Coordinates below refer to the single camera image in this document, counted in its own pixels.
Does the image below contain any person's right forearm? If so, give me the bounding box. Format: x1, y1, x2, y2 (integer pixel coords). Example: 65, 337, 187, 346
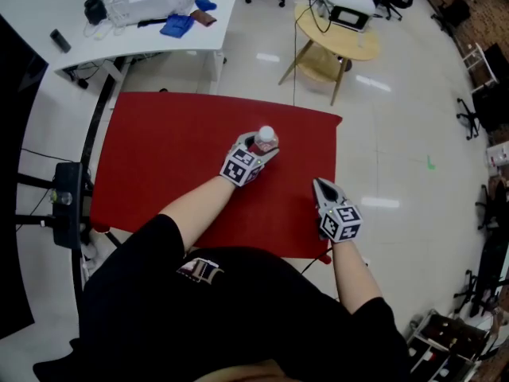
330, 239, 385, 316

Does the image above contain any large blue cloth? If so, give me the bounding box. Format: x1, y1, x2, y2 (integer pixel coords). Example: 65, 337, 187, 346
159, 13, 196, 39

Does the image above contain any white shelf with bottles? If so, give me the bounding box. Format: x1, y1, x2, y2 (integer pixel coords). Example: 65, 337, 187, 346
405, 308, 494, 382

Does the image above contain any person's left forearm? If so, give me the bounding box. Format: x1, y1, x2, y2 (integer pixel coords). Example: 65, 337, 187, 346
157, 175, 238, 254

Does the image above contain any clear glass jar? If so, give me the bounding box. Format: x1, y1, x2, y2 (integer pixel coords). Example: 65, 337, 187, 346
48, 189, 73, 206

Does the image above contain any clear water bottle white cap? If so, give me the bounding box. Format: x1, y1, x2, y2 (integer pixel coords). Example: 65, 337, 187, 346
253, 125, 279, 154

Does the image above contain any round wooden side table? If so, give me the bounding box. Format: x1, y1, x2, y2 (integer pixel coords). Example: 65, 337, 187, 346
278, 2, 382, 107

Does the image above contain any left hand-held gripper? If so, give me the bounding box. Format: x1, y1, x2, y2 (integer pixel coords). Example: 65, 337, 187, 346
219, 131, 282, 189

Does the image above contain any black remote control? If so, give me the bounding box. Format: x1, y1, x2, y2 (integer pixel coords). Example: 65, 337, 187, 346
49, 29, 72, 54

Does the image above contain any white box red label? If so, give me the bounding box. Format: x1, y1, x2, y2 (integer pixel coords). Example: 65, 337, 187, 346
485, 141, 509, 170

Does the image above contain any thin black cable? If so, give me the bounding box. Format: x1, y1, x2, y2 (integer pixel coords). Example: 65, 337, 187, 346
297, 248, 333, 276

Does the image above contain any white desk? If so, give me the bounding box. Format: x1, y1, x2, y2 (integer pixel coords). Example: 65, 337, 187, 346
53, 0, 239, 95

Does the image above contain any brown cloth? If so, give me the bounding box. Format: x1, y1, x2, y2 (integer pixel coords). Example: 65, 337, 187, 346
189, 9, 218, 27

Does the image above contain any person's black shirt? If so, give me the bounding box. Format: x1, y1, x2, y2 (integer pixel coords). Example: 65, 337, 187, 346
32, 212, 413, 382

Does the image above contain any white metal rack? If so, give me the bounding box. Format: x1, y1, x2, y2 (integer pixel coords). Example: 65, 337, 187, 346
463, 41, 500, 95

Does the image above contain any black power cable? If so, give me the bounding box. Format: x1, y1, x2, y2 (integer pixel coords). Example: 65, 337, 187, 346
293, 0, 331, 107

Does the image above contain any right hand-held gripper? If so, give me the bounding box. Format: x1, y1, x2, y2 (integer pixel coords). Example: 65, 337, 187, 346
313, 177, 364, 243

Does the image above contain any red table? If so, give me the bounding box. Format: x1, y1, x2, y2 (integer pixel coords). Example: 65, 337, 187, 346
89, 92, 344, 265

